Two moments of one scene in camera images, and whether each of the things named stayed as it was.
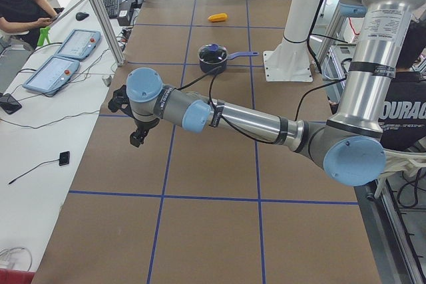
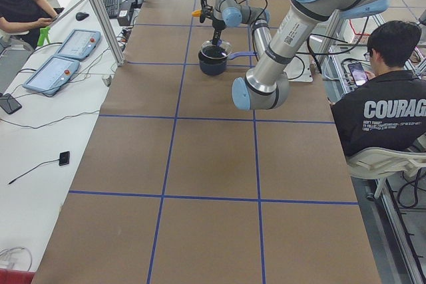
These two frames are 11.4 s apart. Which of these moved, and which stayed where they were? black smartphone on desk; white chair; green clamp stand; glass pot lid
Moved: glass pot lid
Stayed: green clamp stand; black smartphone on desk; white chair
